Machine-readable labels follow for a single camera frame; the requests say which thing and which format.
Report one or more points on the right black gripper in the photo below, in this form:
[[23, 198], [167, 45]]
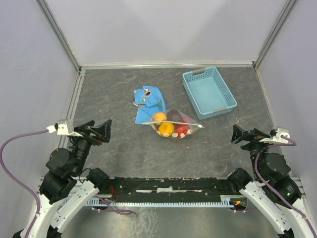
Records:
[[238, 133]]

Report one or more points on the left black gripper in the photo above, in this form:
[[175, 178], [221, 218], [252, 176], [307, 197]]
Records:
[[103, 130]]

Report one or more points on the red yellow pear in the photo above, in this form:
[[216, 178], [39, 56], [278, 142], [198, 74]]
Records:
[[182, 130]]

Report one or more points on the small yellow lemon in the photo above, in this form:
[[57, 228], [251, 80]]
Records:
[[160, 116]]

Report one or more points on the yellow round fruit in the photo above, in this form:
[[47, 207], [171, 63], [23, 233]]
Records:
[[166, 129]]

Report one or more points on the clear dotted zip bag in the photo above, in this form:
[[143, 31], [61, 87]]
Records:
[[193, 125]]

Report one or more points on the dark red apple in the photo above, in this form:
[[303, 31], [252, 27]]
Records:
[[174, 115]]

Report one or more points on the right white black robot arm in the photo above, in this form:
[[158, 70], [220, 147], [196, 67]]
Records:
[[271, 190]]

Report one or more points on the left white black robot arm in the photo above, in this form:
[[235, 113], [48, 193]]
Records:
[[50, 218]]

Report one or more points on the light blue plastic basket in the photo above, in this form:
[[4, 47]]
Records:
[[208, 92]]

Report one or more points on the blue patterned cloth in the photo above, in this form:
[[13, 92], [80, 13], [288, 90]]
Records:
[[149, 100]]

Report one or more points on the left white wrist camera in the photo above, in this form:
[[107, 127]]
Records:
[[62, 127]]

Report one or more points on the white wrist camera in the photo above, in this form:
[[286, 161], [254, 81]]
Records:
[[62, 127], [277, 136]]

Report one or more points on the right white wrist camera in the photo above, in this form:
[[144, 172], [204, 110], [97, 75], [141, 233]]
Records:
[[277, 136]]

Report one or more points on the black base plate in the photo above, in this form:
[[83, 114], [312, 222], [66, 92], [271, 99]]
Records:
[[168, 190]]

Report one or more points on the light blue cable duct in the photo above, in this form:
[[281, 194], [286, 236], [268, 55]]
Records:
[[223, 203]]

